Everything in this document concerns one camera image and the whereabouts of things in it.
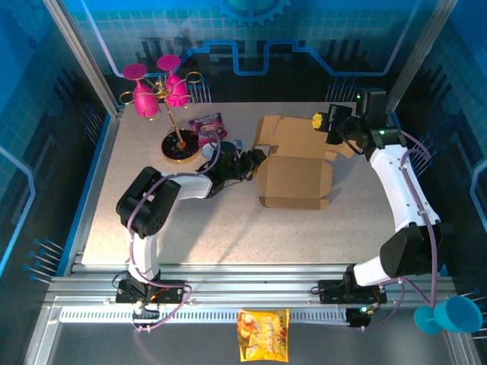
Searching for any purple snack bag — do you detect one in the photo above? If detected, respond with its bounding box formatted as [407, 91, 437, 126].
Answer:
[188, 111, 228, 148]

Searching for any gold glass rack stand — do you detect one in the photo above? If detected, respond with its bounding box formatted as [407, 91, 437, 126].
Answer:
[119, 70, 204, 164]

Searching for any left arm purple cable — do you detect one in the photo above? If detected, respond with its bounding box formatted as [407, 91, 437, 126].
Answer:
[127, 131, 222, 335]

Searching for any aluminium frame post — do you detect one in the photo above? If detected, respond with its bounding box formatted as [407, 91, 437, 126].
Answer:
[384, 0, 460, 113]
[43, 0, 121, 115]

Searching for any small black circuit board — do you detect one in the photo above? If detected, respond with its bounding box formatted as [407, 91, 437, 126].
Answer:
[132, 303, 160, 319]
[348, 306, 372, 329]

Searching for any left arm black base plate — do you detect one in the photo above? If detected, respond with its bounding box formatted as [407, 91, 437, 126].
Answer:
[116, 279, 191, 305]

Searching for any brown cardboard paper box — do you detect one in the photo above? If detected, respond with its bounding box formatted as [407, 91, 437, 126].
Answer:
[251, 115, 353, 211]

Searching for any blue table side trim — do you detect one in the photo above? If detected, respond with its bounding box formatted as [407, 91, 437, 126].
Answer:
[56, 112, 115, 277]

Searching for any yellow chips bag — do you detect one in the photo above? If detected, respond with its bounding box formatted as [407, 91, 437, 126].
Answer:
[236, 308, 291, 363]

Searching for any aluminium frame rail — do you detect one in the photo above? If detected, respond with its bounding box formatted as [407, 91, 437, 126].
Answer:
[45, 264, 457, 305]

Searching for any white slotted cable duct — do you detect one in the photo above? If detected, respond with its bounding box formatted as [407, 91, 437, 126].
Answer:
[59, 306, 351, 324]

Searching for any small brown can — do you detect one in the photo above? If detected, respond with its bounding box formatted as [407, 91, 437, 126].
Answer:
[200, 143, 221, 160]

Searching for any pink plastic goblet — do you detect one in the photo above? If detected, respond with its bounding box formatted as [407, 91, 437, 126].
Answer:
[157, 54, 190, 109]
[122, 62, 160, 119]

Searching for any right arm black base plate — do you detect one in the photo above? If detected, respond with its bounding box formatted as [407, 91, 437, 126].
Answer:
[318, 279, 387, 305]

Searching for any blue plastic goblet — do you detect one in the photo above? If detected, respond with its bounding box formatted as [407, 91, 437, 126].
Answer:
[413, 295, 483, 335]

